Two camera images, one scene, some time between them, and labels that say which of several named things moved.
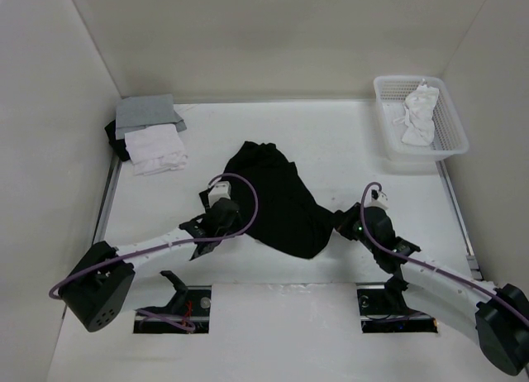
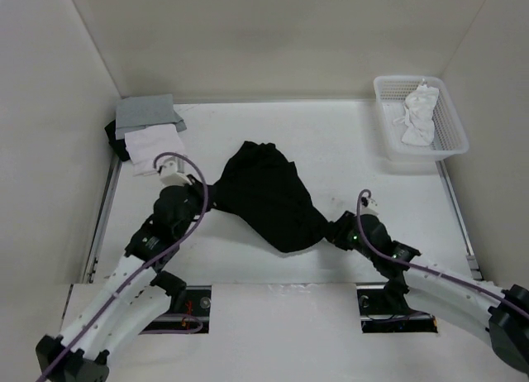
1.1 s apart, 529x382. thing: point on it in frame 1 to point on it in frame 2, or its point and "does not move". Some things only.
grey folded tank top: [138, 112] does not move
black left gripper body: [233, 227] to [196, 202]
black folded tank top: [118, 145] does not move
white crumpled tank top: [419, 105] does not move
